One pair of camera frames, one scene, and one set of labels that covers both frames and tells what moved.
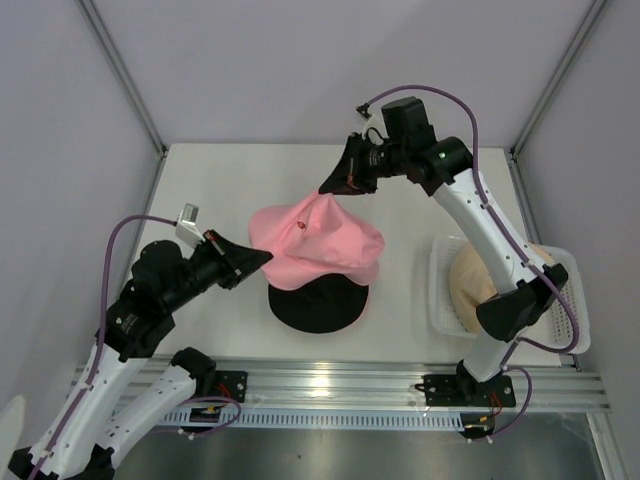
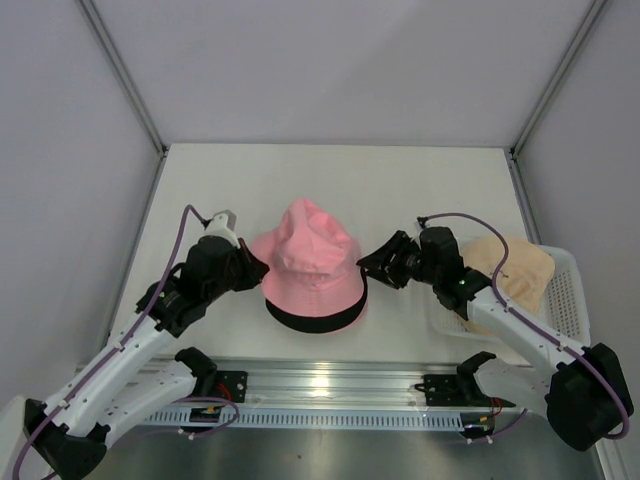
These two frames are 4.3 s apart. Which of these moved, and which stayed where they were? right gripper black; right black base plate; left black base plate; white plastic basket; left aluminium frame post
Moved: right gripper black
Stayed: left black base plate; white plastic basket; right black base plate; left aluminium frame post
